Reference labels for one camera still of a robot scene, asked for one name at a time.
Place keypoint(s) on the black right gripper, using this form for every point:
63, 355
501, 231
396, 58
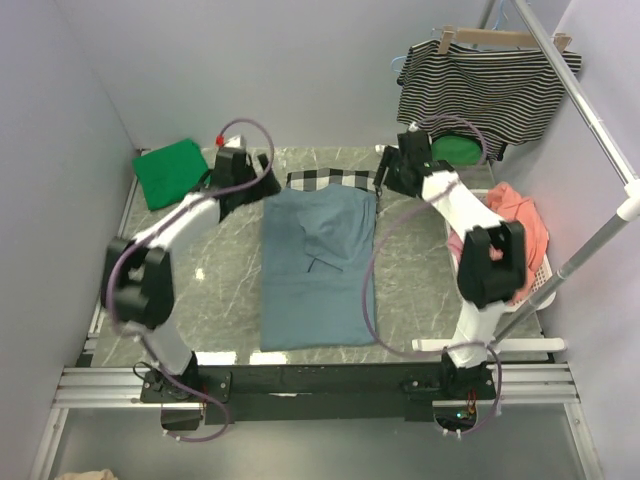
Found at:
388, 167

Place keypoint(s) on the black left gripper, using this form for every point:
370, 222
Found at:
257, 177

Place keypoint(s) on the blue t shirt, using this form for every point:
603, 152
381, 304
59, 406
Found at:
316, 248

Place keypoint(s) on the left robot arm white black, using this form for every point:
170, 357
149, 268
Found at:
138, 277

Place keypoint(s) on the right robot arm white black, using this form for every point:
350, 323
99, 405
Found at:
492, 265

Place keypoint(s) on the folded black white checkered shirt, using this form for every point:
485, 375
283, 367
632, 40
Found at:
307, 185

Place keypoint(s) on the green garment under striped shirt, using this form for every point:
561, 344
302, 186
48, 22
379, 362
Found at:
457, 150

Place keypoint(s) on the folded green t shirt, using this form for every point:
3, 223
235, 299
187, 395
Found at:
167, 174

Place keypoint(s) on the coral pink shirt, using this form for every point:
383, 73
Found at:
512, 206

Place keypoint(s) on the wooden clip hanger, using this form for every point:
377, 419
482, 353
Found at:
476, 36

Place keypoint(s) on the black white striped shirt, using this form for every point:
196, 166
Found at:
509, 96

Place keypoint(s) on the white laundry basket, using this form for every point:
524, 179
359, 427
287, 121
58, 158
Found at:
542, 275

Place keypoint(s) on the silver clothes rack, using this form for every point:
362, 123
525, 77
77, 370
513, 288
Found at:
590, 115

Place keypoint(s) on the beige cloth at bottom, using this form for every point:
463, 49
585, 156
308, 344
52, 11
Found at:
104, 474

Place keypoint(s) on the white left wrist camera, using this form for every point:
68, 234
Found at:
234, 142

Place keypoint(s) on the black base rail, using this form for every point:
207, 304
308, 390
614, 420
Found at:
315, 392

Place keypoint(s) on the aluminium frame rail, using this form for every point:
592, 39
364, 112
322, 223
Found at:
542, 385

